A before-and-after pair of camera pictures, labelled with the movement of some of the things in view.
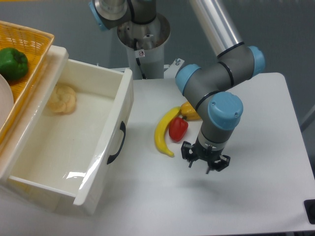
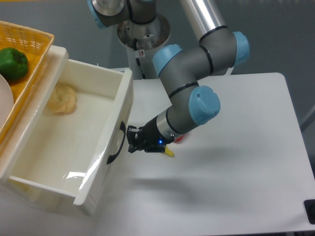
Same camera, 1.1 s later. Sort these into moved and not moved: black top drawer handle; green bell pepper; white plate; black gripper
Moved: black gripper
Not moved: black top drawer handle; green bell pepper; white plate
